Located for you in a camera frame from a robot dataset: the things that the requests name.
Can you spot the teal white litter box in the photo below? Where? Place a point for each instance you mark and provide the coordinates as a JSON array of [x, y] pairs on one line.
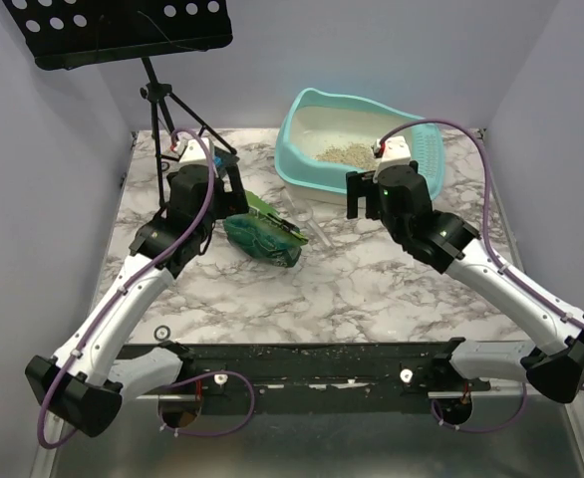
[[324, 136]]

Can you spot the black bag clip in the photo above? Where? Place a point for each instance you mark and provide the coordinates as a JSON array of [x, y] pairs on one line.
[[287, 227]]

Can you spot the black music stand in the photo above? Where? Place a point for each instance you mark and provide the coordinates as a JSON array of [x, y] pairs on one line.
[[66, 35]]

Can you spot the green litter bag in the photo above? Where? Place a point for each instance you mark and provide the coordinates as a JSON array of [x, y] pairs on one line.
[[259, 238]]

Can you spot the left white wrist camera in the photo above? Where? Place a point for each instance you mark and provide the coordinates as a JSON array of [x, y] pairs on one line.
[[187, 152]]

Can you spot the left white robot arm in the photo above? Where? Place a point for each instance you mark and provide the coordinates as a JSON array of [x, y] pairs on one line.
[[85, 382]]

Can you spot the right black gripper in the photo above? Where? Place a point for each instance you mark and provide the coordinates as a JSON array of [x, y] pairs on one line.
[[364, 189]]

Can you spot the litter pile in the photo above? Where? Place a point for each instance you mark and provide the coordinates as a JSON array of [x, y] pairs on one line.
[[357, 155]]

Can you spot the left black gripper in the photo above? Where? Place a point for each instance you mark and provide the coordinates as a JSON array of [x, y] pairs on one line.
[[232, 202]]

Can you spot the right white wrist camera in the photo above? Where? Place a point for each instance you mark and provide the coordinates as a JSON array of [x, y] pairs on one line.
[[395, 150]]

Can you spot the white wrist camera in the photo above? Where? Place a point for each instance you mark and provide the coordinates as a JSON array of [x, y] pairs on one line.
[[395, 150], [187, 152]]

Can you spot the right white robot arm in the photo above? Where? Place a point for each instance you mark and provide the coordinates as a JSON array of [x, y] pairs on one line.
[[551, 359]]

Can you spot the clear plastic scoop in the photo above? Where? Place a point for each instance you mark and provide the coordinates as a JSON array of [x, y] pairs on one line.
[[302, 212]]

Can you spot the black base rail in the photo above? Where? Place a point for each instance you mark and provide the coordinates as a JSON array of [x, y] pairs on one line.
[[317, 378]]

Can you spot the dark lego baseplate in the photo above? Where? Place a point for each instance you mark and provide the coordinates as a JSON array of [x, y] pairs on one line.
[[228, 159]]

